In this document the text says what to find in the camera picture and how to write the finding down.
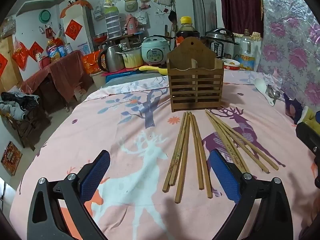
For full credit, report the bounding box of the wooden slatted utensil holder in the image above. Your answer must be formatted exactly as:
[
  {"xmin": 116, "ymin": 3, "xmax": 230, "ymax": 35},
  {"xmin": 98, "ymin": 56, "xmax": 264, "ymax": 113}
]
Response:
[{"xmin": 167, "ymin": 37, "xmax": 225, "ymax": 112}]

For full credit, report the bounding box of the pile of grey clothes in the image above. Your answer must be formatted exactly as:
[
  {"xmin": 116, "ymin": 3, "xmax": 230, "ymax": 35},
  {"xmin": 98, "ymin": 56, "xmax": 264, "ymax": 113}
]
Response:
[{"xmin": 0, "ymin": 91, "xmax": 41, "ymax": 121}]

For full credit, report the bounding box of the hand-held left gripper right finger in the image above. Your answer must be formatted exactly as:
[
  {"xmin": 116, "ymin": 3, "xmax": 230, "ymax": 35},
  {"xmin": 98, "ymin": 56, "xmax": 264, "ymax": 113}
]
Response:
[{"xmin": 207, "ymin": 149, "xmax": 293, "ymax": 240}]

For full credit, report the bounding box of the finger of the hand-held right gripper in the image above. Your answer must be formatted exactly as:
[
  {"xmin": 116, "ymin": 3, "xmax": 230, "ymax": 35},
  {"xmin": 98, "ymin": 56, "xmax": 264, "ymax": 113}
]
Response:
[{"xmin": 296, "ymin": 122, "xmax": 320, "ymax": 166}]

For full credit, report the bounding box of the yellow oil bottle blue label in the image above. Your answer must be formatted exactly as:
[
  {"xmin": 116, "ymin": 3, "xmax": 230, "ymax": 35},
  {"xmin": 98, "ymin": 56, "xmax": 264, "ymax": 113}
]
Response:
[{"xmin": 46, "ymin": 39, "xmax": 60, "ymax": 62}]

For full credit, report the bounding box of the red paper wall decoration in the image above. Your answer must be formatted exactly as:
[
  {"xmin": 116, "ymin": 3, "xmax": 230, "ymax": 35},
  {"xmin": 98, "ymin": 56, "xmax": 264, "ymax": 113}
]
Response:
[
  {"xmin": 28, "ymin": 42, "xmax": 45, "ymax": 61},
  {"xmin": 12, "ymin": 41, "xmax": 30, "ymax": 71}
]

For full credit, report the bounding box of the pink deer-print bed sheet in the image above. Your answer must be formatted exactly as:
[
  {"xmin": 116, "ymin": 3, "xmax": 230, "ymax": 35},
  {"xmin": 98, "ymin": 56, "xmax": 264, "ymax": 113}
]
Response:
[{"xmin": 11, "ymin": 70, "xmax": 320, "ymax": 240}]

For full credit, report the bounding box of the red and white bowl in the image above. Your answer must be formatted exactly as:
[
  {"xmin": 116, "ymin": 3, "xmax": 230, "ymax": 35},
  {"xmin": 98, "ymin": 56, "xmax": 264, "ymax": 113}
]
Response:
[{"xmin": 222, "ymin": 59, "xmax": 241, "ymax": 71}]

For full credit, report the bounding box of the red diamond paper decoration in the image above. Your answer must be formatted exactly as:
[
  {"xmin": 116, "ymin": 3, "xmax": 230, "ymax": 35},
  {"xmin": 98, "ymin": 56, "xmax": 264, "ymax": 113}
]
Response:
[{"xmin": 65, "ymin": 19, "xmax": 82, "ymax": 40}]

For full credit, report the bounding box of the metal spoon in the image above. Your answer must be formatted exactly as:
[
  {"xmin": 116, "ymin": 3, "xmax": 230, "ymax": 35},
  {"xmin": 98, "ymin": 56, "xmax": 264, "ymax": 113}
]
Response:
[{"xmin": 266, "ymin": 85, "xmax": 282, "ymax": 105}]

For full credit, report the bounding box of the stainless steel electric kettle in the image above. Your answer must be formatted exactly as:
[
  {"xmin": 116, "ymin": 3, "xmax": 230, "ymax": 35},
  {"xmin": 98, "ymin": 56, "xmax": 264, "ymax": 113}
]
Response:
[{"xmin": 97, "ymin": 44, "xmax": 125, "ymax": 72}]

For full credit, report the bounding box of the pale green rice cooker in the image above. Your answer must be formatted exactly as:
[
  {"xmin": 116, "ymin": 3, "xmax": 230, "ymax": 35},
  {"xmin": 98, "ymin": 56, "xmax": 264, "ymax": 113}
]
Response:
[{"xmin": 141, "ymin": 36, "xmax": 171, "ymax": 68}]

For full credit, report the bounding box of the yellow-green plush glove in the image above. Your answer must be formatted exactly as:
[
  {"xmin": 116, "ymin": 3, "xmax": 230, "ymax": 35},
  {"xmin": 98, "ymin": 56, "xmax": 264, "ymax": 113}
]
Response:
[{"xmin": 301, "ymin": 107, "xmax": 320, "ymax": 126}]

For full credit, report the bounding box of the white plastic rice spoon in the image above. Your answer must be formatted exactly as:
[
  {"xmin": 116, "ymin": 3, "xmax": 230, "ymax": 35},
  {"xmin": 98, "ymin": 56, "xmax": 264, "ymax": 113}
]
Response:
[{"xmin": 254, "ymin": 78, "xmax": 275, "ymax": 105}]

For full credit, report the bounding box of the black silver pressure cooker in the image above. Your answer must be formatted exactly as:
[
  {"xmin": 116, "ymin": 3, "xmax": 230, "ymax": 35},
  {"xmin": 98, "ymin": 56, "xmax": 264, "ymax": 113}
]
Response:
[{"xmin": 201, "ymin": 27, "xmax": 238, "ymax": 59}]

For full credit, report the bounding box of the dark wooden chair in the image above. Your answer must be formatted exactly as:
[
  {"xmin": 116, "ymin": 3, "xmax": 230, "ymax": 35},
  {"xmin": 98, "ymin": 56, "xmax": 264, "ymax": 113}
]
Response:
[{"xmin": 0, "ymin": 110, "xmax": 52, "ymax": 152}]

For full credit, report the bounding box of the red gift box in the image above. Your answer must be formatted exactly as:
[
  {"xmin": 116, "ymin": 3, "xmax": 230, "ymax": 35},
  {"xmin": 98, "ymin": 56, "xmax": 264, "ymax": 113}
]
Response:
[{"xmin": 82, "ymin": 51, "xmax": 103, "ymax": 75}]

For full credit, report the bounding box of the cardboard box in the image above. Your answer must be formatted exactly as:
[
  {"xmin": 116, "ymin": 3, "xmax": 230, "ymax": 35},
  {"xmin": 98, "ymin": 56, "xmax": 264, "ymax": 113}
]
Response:
[{"xmin": 74, "ymin": 81, "xmax": 88, "ymax": 101}]

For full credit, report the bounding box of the steel pot yellow band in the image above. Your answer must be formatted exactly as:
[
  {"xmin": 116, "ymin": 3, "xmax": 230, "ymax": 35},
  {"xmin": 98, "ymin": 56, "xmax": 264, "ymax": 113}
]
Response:
[{"xmin": 115, "ymin": 47, "xmax": 143, "ymax": 68}]

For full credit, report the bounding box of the red metal basin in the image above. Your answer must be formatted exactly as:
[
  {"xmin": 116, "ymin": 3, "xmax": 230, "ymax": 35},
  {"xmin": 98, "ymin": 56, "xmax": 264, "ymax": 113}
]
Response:
[{"xmin": 93, "ymin": 33, "xmax": 110, "ymax": 43}]

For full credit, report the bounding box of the pink kettle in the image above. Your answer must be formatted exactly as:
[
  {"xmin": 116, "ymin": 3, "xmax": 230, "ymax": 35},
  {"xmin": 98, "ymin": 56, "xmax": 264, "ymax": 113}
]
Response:
[{"xmin": 124, "ymin": 14, "xmax": 140, "ymax": 35}]

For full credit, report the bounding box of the dark blue cloth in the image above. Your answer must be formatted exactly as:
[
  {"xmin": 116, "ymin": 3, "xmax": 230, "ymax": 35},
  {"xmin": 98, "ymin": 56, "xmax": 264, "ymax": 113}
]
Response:
[{"xmin": 284, "ymin": 94, "xmax": 305, "ymax": 125}]

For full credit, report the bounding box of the green round plate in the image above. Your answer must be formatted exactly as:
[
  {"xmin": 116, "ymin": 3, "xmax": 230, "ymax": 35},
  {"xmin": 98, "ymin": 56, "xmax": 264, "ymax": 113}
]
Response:
[{"xmin": 39, "ymin": 9, "xmax": 51, "ymax": 24}]

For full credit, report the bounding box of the wooden chopstick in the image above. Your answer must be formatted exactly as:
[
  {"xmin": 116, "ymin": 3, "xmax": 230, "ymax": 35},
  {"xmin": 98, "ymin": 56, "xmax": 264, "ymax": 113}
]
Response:
[
  {"xmin": 169, "ymin": 112, "xmax": 190, "ymax": 187},
  {"xmin": 207, "ymin": 110, "xmax": 251, "ymax": 174},
  {"xmin": 162, "ymin": 112, "xmax": 187, "ymax": 193},
  {"xmin": 209, "ymin": 112, "xmax": 270, "ymax": 174},
  {"xmin": 174, "ymin": 115, "xmax": 192, "ymax": 204},
  {"xmin": 212, "ymin": 113, "xmax": 279, "ymax": 170},
  {"xmin": 205, "ymin": 109, "xmax": 225, "ymax": 155},
  {"xmin": 188, "ymin": 112, "xmax": 204, "ymax": 190},
  {"xmin": 192, "ymin": 114, "xmax": 213, "ymax": 199}
]

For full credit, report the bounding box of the white refrigerator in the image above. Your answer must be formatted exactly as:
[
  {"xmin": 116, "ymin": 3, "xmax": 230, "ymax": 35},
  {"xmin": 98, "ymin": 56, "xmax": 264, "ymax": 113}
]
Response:
[{"xmin": 62, "ymin": 5, "xmax": 97, "ymax": 55}]

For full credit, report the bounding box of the stacked steel lunch container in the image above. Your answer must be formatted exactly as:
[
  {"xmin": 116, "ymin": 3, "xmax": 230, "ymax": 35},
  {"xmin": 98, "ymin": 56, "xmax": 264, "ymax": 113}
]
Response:
[{"xmin": 104, "ymin": 6, "xmax": 122, "ymax": 39}]

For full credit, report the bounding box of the red printed box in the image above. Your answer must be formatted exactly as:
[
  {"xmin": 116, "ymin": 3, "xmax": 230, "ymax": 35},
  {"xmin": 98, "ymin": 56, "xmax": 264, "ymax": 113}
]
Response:
[{"xmin": 1, "ymin": 141, "xmax": 23, "ymax": 176}]

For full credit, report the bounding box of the dark sauce bottle yellow cap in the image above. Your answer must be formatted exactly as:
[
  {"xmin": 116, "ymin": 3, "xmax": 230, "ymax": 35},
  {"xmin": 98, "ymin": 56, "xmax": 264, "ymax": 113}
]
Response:
[{"xmin": 175, "ymin": 17, "xmax": 200, "ymax": 53}]

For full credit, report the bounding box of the side table with red-brown cloth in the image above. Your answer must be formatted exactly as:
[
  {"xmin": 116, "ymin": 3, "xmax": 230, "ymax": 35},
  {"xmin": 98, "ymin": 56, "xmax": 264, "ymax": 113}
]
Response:
[{"xmin": 21, "ymin": 50, "xmax": 93, "ymax": 107}]

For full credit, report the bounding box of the beige hanging pot-shaped holder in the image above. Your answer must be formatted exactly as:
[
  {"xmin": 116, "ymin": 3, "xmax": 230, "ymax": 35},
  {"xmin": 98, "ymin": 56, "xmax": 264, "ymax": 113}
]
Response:
[{"xmin": 124, "ymin": 0, "xmax": 138, "ymax": 12}]

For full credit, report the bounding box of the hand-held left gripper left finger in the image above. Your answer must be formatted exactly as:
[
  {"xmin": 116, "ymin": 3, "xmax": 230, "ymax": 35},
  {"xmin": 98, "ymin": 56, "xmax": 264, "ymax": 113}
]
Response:
[{"xmin": 27, "ymin": 149, "xmax": 111, "ymax": 240}]

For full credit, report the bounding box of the floral plastic wall sheet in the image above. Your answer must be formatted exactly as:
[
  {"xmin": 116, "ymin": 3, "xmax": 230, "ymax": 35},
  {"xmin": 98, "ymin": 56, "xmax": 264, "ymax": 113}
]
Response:
[{"xmin": 257, "ymin": 0, "xmax": 320, "ymax": 110}]

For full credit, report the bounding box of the dark red curtain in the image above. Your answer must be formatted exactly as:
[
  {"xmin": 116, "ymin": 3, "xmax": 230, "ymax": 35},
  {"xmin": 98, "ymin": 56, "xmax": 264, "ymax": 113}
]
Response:
[{"xmin": 216, "ymin": 0, "xmax": 263, "ymax": 34}]

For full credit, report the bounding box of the clear plastic oil bottle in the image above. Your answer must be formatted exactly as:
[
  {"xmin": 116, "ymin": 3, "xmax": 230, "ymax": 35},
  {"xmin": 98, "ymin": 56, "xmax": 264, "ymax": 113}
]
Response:
[{"xmin": 239, "ymin": 29, "xmax": 256, "ymax": 71}]

